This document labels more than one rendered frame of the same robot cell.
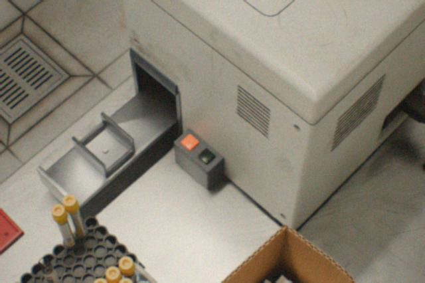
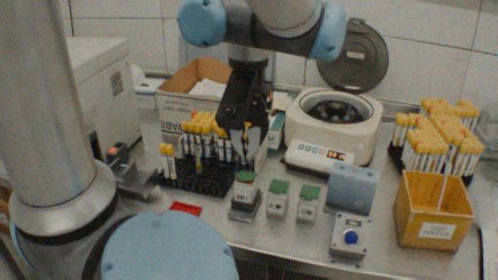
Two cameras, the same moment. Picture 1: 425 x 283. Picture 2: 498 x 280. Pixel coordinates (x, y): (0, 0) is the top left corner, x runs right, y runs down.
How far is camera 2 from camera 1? 1.09 m
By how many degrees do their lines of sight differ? 75
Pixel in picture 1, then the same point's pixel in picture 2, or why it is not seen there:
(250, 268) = (173, 97)
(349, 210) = not seen: hidden behind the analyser
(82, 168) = (134, 179)
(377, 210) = not seen: hidden behind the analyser
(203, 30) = (93, 67)
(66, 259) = (182, 177)
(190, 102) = (101, 130)
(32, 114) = not seen: outside the picture
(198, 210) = (140, 158)
